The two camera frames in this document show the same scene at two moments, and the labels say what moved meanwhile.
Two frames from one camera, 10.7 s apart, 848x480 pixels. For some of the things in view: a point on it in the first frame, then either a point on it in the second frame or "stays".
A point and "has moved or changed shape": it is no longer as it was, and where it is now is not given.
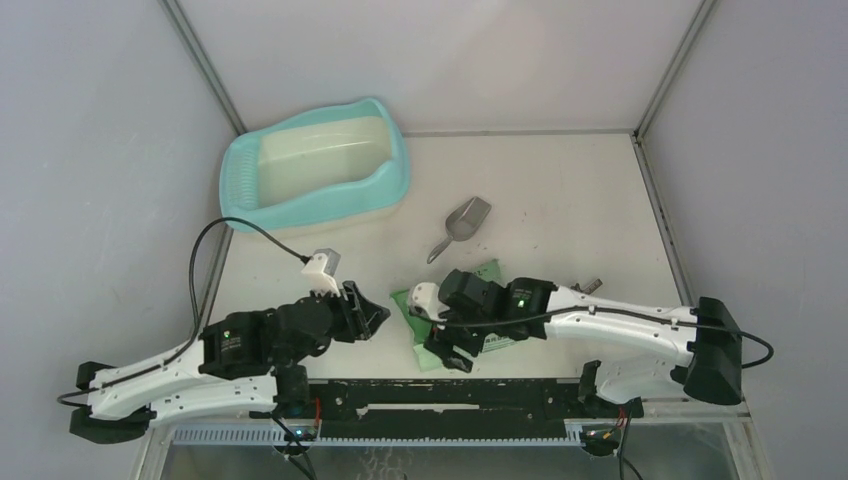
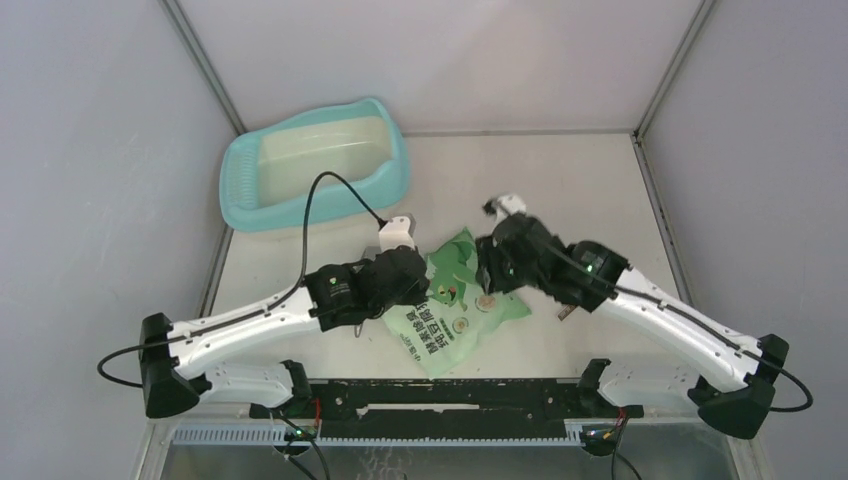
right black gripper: [450, 359] -> [487, 254]
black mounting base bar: [458, 407] stays
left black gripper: [362, 318] -> [417, 293]
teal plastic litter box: [317, 173] stays
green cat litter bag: [425, 327] has moved or changed shape
